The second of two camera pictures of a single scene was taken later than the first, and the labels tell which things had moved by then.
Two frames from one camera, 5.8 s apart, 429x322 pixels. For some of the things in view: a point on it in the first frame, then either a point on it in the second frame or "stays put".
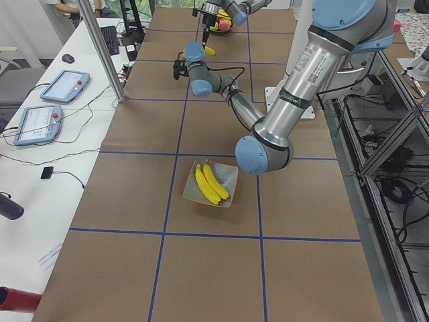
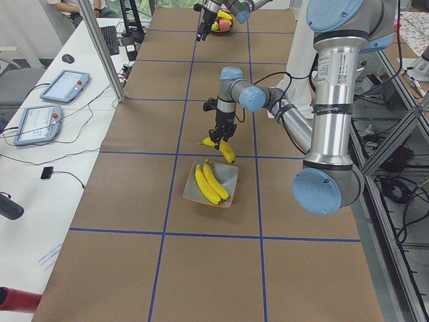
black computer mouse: [68, 58] stays put
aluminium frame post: [100, 42] stays put
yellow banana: [210, 51] -> [224, 147]
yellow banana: [222, 14] stays put
